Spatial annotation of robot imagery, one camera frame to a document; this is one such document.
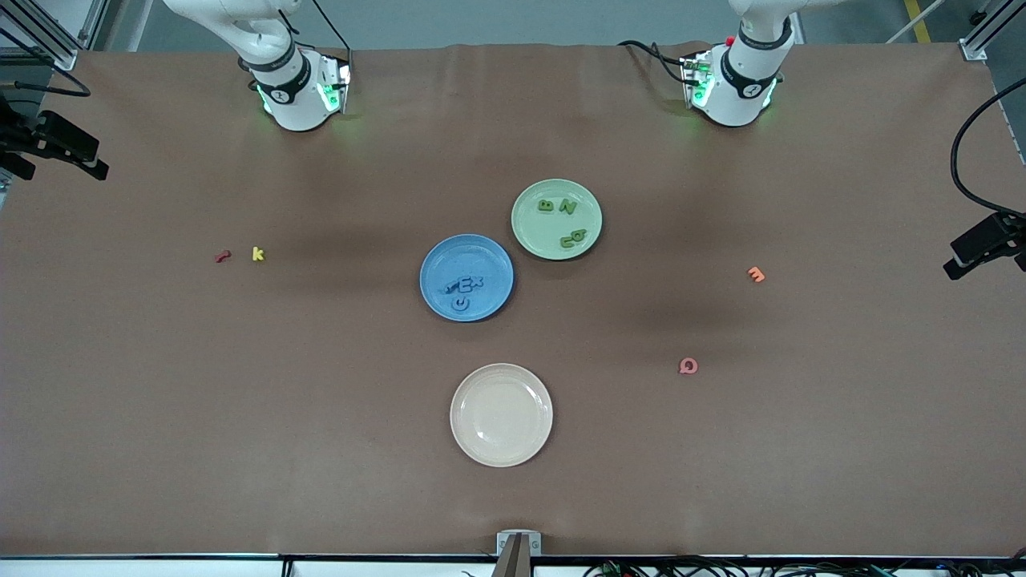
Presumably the brown table cover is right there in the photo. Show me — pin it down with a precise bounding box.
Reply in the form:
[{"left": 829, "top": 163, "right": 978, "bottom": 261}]
[{"left": 0, "top": 42, "right": 1026, "bottom": 559}]

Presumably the blue plate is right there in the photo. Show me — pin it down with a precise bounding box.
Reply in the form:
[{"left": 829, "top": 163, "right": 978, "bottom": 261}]
[{"left": 419, "top": 233, "right": 515, "bottom": 323}]

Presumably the green plate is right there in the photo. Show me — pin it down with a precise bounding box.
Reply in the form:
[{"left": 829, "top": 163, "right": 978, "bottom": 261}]
[{"left": 511, "top": 178, "right": 604, "bottom": 261}]

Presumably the beige plate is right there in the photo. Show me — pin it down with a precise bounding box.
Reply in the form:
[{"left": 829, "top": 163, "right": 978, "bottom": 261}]
[{"left": 450, "top": 363, "right": 554, "bottom": 468}]

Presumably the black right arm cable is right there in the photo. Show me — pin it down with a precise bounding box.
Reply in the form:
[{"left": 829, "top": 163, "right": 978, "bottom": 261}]
[{"left": 0, "top": 24, "right": 92, "bottom": 98}]

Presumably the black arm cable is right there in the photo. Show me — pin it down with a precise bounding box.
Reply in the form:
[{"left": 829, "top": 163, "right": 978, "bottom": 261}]
[
  {"left": 0, "top": 24, "right": 92, "bottom": 98},
  {"left": 951, "top": 76, "right": 1026, "bottom": 219}
]

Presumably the aluminium frame post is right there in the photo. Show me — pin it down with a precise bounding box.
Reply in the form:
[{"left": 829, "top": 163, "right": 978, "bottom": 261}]
[
  {"left": 958, "top": 0, "right": 1026, "bottom": 61},
  {"left": 0, "top": 0, "right": 81, "bottom": 71}
]

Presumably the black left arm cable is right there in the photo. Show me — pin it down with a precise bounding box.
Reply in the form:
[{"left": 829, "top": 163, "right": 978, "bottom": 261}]
[{"left": 951, "top": 76, "right": 1026, "bottom": 219}]

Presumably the thin black base cable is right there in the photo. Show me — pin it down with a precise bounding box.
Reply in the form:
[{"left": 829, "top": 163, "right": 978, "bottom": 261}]
[{"left": 309, "top": 0, "right": 351, "bottom": 53}]

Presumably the black cable bundle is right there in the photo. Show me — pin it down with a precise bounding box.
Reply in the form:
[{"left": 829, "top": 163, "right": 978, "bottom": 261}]
[{"left": 581, "top": 551, "right": 1026, "bottom": 577}]

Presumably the white table edge rail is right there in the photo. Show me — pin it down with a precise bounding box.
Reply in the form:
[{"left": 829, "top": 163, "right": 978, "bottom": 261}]
[{"left": 0, "top": 555, "right": 1026, "bottom": 577}]

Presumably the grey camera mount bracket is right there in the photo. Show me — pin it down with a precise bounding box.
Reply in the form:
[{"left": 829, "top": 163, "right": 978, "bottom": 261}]
[{"left": 496, "top": 531, "right": 543, "bottom": 577}]

